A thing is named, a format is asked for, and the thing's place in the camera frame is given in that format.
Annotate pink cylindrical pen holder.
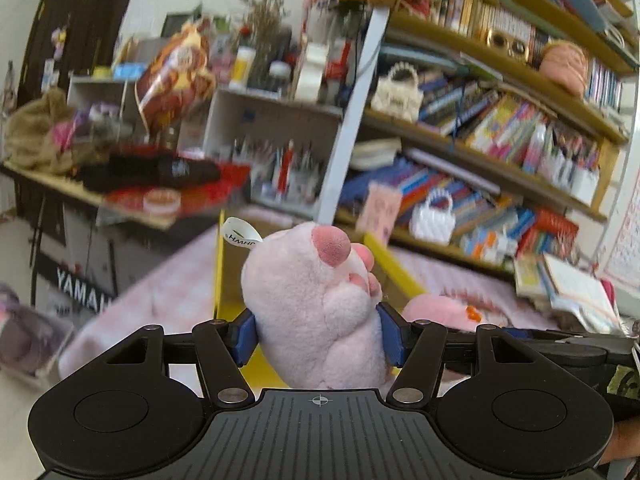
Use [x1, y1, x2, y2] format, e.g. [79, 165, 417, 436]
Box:
[356, 182, 402, 246]

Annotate orange white box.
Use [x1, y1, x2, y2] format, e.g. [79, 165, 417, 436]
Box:
[459, 238, 506, 266]
[462, 228, 518, 252]

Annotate orange snack bag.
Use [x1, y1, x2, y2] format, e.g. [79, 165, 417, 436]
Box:
[134, 20, 217, 139]

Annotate pink checkered desk mat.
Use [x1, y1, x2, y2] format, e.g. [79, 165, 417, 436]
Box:
[56, 204, 566, 391]

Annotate white quilted pearl handbag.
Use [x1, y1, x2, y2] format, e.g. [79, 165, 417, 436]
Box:
[409, 190, 456, 245]

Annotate red dictionary book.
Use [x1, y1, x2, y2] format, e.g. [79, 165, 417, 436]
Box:
[516, 208, 579, 259]

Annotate upper orange white box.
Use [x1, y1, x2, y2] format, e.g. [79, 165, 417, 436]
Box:
[462, 228, 518, 252]

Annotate stack of open books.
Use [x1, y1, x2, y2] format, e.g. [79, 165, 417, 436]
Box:
[514, 254, 624, 336]

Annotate alphabet wall poster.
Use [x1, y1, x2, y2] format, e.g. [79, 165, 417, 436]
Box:
[599, 169, 639, 313]

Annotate cream quilted handbag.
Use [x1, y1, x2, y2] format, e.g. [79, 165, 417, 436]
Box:
[370, 62, 423, 122]

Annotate white side shelf unit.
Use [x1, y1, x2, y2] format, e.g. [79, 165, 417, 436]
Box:
[67, 76, 343, 219]

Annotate large pink plush pig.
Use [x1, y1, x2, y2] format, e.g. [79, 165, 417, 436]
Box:
[222, 217, 393, 391]

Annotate yellow cardboard box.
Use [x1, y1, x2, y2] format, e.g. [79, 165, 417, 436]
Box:
[215, 216, 424, 393]

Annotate row of colourful books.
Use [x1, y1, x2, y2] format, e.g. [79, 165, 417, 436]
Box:
[338, 155, 533, 261]

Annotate lower orange white box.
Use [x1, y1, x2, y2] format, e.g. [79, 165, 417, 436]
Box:
[459, 238, 506, 266]

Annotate small pink plush keychain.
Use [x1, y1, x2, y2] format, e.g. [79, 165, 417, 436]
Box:
[401, 294, 483, 332]

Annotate wooden bookshelf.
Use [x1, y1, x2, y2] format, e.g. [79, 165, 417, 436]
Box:
[340, 0, 639, 274]

